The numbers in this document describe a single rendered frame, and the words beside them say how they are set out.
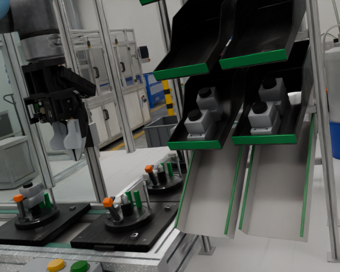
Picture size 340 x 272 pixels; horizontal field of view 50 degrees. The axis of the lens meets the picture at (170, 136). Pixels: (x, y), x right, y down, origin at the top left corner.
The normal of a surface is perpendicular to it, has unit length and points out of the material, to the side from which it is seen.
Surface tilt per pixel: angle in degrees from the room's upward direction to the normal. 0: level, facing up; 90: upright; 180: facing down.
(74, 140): 93
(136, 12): 90
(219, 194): 45
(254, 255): 0
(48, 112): 90
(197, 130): 115
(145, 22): 90
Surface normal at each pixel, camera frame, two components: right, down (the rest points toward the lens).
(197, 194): -0.51, -0.48
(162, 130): -0.38, 0.27
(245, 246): -0.18, -0.96
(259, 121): -0.40, 0.66
